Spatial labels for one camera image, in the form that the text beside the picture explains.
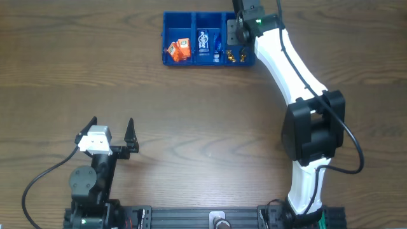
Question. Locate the blue candy pack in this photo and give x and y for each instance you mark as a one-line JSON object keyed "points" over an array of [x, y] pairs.
{"points": [[203, 41], [217, 46]]}

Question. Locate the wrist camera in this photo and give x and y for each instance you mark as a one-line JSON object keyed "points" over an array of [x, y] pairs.
{"points": [[95, 140], [232, 31]]}

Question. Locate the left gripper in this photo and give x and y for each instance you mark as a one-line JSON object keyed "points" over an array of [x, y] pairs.
{"points": [[121, 152]]}

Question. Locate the gold wrapped candy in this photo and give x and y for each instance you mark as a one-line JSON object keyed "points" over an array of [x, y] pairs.
{"points": [[231, 56], [242, 58]]}

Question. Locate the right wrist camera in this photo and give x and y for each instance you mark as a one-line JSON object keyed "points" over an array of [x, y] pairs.
{"points": [[232, 31]]}

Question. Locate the mounting rail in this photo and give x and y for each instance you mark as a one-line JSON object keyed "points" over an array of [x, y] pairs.
{"points": [[190, 217]]}

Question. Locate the orange candy box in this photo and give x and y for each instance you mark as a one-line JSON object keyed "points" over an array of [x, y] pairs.
{"points": [[184, 49], [173, 52]]}

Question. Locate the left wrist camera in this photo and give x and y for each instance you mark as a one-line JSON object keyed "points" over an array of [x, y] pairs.
{"points": [[95, 140]]}

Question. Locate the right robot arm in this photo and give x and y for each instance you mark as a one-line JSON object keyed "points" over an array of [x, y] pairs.
{"points": [[286, 63]]}

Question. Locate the blue tray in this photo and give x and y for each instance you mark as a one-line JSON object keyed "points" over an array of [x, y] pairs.
{"points": [[178, 22]]}

